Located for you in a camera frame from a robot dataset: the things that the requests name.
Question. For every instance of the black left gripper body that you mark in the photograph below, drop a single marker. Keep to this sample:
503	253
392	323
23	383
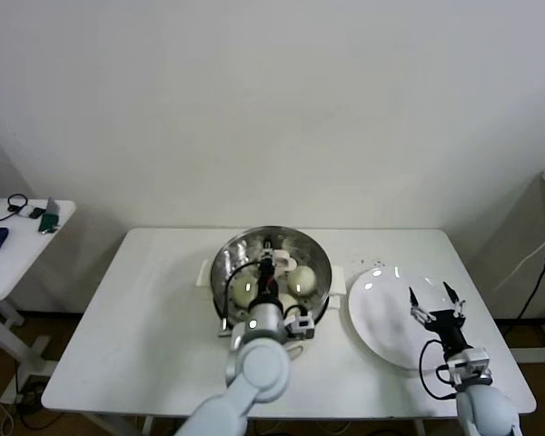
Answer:
267	284

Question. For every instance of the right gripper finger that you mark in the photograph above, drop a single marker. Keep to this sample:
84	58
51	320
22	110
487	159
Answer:
452	295
415	305

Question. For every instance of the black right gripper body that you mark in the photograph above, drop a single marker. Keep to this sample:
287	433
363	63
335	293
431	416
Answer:
447	324

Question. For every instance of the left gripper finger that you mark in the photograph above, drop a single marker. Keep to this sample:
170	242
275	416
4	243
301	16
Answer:
268	262
269	246

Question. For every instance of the white steamed baozi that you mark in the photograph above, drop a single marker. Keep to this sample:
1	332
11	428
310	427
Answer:
302	280
244	290
290	300

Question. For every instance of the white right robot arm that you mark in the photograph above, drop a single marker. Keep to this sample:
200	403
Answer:
486	409

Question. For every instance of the stainless steel steamer basket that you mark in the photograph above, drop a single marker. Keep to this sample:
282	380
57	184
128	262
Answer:
321	312

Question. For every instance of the white round plate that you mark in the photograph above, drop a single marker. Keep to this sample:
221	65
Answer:
381	318

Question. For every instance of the dark crumbs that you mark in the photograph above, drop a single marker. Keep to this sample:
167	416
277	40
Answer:
368	261

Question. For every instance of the white table leg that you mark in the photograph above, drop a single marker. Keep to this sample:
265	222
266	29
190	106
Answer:
148	427
419	429

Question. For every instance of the green clamp tool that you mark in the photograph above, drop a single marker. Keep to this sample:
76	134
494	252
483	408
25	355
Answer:
50	222

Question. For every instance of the small black device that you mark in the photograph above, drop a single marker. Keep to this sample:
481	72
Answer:
36	212

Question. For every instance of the small white adapter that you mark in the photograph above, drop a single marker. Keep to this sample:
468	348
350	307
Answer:
26	212

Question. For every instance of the white side table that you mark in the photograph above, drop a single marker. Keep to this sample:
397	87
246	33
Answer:
13	268

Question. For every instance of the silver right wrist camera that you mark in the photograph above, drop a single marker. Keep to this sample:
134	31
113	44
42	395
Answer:
468	363

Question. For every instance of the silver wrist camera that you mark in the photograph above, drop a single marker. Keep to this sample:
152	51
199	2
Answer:
302	324
468	363

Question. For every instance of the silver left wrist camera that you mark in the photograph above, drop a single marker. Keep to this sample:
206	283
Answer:
302	324

